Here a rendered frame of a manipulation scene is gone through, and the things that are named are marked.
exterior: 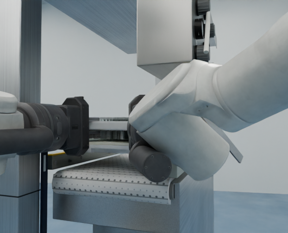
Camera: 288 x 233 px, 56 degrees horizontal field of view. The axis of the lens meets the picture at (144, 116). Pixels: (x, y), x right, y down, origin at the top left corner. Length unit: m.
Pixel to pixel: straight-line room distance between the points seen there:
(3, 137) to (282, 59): 0.33
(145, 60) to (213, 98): 0.27
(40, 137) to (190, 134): 0.22
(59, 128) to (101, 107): 3.73
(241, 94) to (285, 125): 3.87
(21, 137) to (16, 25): 0.27
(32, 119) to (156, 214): 0.29
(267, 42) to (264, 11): 4.10
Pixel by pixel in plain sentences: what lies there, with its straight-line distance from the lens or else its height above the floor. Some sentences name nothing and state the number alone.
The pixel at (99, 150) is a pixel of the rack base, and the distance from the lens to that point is 0.62.
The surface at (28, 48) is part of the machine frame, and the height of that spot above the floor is 1.09.
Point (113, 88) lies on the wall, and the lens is 4.17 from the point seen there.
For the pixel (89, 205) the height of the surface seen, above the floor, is 0.76.
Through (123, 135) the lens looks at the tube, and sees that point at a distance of 0.62.
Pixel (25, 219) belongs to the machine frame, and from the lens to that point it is 0.61.
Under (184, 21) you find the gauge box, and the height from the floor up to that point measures 1.12.
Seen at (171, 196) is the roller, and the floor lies 0.80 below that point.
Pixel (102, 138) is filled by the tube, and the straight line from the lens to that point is 0.64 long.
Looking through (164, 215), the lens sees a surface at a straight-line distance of 0.55.
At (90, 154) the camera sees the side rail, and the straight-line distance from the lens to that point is 0.75.
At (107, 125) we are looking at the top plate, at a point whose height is 0.93.
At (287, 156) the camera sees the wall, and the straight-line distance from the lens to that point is 4.14.
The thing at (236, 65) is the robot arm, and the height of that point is 0.99.
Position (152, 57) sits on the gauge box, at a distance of 0.50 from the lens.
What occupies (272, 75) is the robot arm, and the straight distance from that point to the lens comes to 0.23.
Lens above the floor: 0.93
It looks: 2 degrees up
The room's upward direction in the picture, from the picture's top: straight up
